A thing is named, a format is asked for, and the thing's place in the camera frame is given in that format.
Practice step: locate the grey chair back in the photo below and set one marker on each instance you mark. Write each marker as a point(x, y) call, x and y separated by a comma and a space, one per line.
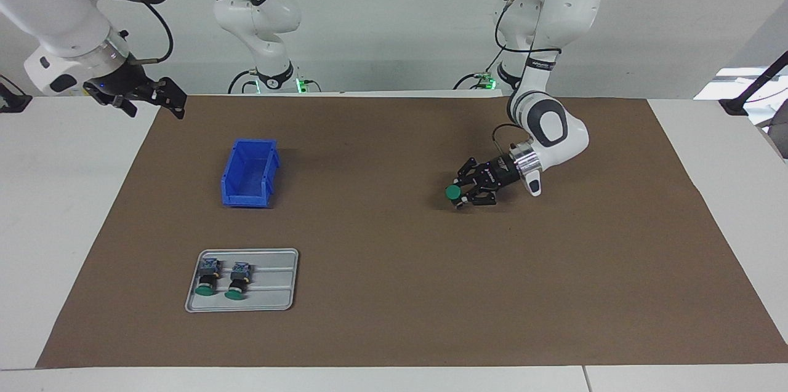
point(780, 136)

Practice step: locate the green lit base connector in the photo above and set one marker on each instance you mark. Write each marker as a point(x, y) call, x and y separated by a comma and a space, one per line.
point(300, 85)
point(486, 80)

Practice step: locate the black table clamp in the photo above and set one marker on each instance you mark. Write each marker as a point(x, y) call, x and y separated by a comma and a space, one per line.
point(13, 103)

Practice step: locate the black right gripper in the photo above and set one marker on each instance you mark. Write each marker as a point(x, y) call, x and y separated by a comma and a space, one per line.
point(120, 84)

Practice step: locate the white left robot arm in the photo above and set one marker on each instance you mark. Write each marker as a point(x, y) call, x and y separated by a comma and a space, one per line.
point(566, 10)

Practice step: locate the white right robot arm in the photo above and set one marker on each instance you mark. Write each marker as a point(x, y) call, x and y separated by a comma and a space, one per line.
point(55, 16)

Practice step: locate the grey metal tray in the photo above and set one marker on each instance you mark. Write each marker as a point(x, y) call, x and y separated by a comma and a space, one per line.
point(277, 281)

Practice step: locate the brown table mat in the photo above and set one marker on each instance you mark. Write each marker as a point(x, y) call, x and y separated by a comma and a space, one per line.
point(431, 287)

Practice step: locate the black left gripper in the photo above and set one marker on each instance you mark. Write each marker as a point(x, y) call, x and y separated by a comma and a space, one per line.
point(506, 172)

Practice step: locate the blue plastic bin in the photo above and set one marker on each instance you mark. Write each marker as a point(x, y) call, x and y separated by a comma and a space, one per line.
point(246, 200)

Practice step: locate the green push button switch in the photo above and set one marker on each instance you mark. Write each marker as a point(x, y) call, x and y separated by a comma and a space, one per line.
point(237, 278)
point(454, 193)
point(208, 275)

